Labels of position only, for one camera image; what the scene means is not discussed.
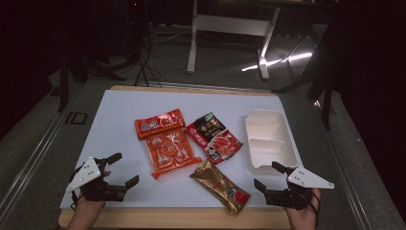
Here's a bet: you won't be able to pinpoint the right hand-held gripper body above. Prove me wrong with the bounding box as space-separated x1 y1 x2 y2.
263 166 335 211

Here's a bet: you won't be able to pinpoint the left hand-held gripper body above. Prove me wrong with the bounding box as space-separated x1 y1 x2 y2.
65 155 128 203

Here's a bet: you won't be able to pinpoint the white divided tray container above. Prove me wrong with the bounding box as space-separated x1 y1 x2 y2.
244 108 300 175

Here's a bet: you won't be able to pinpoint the gold snack packet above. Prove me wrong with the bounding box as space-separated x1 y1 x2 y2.
190 159 252 218

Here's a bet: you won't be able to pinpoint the orange candy bag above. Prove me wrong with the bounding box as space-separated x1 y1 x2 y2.
133 108 203 180

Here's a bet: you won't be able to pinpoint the black and red sauce packet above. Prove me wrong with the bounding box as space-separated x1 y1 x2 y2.
184 111 244 166

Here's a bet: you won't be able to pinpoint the person's left hand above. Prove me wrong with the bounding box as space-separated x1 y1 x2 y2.
68 171 113 224

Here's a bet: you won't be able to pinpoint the person's right hand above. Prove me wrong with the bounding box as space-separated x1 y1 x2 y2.
284 188 322 230

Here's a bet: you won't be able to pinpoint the dark stand legs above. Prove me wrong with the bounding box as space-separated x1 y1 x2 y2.
271 57 336 131

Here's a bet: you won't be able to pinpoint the black metal stand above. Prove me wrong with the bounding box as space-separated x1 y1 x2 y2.
56 47 127 113

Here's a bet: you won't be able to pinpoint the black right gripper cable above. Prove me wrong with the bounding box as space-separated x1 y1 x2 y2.
304 190 321 224

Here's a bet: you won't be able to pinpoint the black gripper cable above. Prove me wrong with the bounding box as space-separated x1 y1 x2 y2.
69 173 81 212
304 190 321 224

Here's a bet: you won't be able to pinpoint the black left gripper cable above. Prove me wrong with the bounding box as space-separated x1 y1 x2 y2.
69 173 81 212

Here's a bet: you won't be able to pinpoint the black floor bracket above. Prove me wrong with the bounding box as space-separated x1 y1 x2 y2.
64 111 88 126

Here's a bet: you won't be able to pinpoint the black floor cables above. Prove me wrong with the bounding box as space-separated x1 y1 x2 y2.
133 37 163 88

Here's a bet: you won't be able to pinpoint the white floor cable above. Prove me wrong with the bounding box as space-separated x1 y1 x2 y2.
148 27 193 45

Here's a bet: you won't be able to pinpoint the white desk frame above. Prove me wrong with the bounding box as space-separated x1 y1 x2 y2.
186 0 282 81

